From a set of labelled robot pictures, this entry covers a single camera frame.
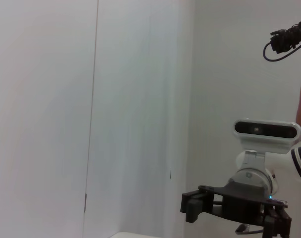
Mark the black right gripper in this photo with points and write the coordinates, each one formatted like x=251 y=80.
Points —
x=239 y=203

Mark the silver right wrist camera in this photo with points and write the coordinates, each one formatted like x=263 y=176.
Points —
x=264 y=134

